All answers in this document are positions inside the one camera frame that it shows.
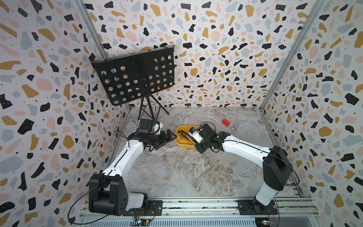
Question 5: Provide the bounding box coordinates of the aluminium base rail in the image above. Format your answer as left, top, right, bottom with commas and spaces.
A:
79, 197, 324, 227

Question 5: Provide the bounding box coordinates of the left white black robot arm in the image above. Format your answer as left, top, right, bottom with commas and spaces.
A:
88, 130, 177, 216

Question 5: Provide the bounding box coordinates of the red small block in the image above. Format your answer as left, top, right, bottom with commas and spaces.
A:
222, 119, 230, 127

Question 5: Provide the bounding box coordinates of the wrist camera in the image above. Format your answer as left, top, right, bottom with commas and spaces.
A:
189, 127, 203, 143
137, 119, 163, 134

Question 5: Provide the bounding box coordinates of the yellow plastic storage box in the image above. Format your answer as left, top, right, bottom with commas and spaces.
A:
175, 125, 199, 149

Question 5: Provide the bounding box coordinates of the small purple toy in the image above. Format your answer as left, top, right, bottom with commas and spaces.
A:
231, 122, 239, 131

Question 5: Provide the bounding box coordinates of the yellow hex key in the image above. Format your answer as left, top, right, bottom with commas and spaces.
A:
178, 138, 192, 144

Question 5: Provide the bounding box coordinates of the black perforated music stand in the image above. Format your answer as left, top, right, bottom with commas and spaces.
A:
91, 45, 175, 106

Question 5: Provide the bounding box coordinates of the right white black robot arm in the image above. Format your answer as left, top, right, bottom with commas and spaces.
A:
189, 123, 293, 213

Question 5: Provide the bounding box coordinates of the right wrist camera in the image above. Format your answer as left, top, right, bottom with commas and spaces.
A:
189, 127, 203, 143

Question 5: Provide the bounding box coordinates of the long black hex key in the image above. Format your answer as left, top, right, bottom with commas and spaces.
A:
178, 130, 188, 137

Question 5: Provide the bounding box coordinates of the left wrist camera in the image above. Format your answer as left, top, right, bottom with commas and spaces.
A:
137, 119, 163, 134

